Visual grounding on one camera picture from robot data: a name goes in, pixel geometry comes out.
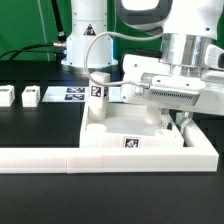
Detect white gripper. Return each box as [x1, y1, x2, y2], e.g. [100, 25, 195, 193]
[121, 54, 224, 132]

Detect white L-shaped obstacle fence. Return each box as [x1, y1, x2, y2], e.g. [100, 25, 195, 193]
[0, 122, 219, 174]

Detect white marker base sheet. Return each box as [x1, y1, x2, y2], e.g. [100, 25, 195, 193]
[41, 86, 122, 104]

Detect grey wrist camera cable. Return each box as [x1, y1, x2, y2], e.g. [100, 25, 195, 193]
[83, 31, 164, 90]

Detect black cables at base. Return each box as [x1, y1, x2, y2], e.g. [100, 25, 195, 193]
[0, 0, 68, 62]

